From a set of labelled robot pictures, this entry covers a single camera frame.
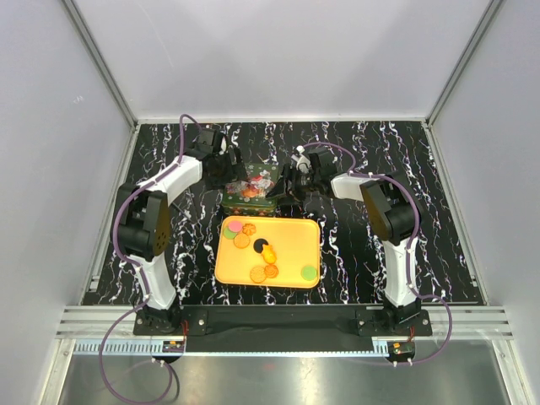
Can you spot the orange bear cookie centre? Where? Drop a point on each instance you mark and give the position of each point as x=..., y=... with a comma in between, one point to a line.
x=268, y=254

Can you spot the tan dotted round cookie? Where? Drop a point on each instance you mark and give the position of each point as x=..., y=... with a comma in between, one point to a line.
x=242, y=240

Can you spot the orange swirl cookie front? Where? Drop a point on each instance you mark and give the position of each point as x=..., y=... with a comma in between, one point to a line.
x=271, y=271

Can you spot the tan dotted cookie front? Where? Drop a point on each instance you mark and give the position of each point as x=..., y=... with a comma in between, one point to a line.
x=258, y=275

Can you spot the green round cookie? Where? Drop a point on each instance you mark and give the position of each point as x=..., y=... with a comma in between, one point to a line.
x=228, y=234
x=309, y=273

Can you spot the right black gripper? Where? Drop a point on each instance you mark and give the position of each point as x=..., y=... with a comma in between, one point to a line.
x=288, y=173

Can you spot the orange swirl cookie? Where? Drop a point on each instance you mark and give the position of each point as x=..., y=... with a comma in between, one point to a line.
x=271, y=271
x=249, y=229

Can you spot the green round cookie left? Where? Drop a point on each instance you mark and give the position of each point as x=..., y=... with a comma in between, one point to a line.
x=228, y=234

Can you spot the gold cookie tin box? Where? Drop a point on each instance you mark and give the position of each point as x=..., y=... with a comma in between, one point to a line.
x=253, y=207

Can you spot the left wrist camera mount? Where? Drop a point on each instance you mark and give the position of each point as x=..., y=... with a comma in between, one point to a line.
x=223, y=144

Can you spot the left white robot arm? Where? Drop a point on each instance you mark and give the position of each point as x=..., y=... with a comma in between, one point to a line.
x=140, y=232

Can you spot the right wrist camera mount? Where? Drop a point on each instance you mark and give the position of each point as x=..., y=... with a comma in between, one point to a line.
x=302, y=163

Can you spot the pink round cookie left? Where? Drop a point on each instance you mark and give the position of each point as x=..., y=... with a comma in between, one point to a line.
x=235, y=226

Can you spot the green round cookie right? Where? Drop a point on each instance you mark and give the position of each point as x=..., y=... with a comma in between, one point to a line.
x=309, y=273

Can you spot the slotted cable duct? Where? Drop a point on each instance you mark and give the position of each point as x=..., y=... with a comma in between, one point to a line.
x=136, y=347

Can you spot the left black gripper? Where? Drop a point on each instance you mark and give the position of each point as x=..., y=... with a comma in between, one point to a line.
x=235, y=172

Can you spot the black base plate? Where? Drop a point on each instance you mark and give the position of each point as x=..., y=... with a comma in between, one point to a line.
x=255, y=329

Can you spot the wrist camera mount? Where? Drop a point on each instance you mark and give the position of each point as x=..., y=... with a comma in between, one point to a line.
x=302, y=163
x=223, y=144

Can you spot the black round cookie centre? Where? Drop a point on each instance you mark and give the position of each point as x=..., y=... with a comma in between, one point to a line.
x=261, y=245

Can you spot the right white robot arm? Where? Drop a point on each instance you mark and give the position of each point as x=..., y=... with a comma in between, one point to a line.
x=394, y=215

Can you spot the gold tin lid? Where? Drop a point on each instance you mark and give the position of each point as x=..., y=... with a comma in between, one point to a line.
x=260, y=179

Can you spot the yellow plastic tray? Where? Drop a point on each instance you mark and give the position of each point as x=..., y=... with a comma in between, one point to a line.
x=295, y=241

